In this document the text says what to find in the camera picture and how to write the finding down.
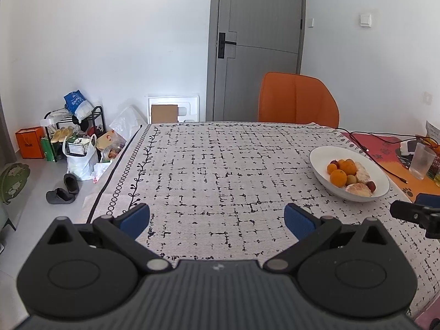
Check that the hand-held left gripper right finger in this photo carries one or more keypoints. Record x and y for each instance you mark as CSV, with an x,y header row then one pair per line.
x,y
299,221

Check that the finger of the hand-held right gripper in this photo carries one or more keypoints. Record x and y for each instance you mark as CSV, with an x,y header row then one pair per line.
x,y
409,211
429,199

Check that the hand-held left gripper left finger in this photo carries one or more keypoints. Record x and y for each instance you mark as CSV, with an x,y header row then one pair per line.
x,y
137,218

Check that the peeled orange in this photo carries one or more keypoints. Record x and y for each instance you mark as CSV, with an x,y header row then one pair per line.
x,y
357,190
363,174

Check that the large orange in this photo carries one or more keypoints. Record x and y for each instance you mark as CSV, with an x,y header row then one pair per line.
x,y
338,178

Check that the oval orange kumquat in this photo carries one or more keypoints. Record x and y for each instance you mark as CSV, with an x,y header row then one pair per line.
x,y
331,169

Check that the white plate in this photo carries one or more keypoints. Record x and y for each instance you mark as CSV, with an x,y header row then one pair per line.
x,y
318,160

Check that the clear glass cup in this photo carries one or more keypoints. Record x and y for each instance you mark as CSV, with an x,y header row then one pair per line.
x,y
421,165

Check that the orange red cartoon mat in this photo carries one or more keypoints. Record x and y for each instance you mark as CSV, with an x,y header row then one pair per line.
x,y
390,170

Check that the white charger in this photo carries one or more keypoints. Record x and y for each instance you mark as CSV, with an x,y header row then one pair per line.
x,y
408,147

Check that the small white plastic bag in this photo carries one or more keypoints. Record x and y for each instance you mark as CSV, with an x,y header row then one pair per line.
x,y
100,172

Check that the yellow-brown round fruit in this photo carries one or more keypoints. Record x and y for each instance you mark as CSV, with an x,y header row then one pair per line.
x,y
350,179

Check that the printed paper packet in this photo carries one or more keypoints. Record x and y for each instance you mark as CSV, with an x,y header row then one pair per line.
x,y
433,130

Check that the grey slipper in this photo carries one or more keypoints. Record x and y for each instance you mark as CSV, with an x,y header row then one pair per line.
x,y
71,182
60,196

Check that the brown paper bag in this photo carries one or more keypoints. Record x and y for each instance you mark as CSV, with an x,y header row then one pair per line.
x,y
106,139

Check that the black-patterned white tablecloth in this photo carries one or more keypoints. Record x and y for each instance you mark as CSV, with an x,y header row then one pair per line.
x,y
220,178

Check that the clear plastic bag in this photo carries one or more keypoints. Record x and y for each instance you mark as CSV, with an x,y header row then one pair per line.
x,y
125,120

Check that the brown cardboard piece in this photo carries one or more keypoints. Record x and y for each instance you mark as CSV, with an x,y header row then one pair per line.
x,y
164,113

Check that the black shoe rack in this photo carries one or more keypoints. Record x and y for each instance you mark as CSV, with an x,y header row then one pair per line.
x,y
99,117

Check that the yellow slipper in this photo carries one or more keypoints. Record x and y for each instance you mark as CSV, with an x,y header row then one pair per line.
x,y
56,135
68,132

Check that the green box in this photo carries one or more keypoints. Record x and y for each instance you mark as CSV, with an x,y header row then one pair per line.
x,y
48,149

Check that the orange chair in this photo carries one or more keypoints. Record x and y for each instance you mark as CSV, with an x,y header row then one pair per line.
x,y
295,99

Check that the white foam tray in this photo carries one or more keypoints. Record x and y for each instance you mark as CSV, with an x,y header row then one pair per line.
x,y
172,99

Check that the green cushion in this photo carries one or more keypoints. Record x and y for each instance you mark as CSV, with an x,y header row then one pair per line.
x,y
13,182

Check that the blue plastic bag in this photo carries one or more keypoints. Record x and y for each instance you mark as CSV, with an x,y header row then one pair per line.
x,y
75,103

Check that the orange box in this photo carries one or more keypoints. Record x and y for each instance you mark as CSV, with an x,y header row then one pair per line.
x,y
30,142

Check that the grey door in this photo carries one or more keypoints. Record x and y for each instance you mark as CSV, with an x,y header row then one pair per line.
x,y
261,17

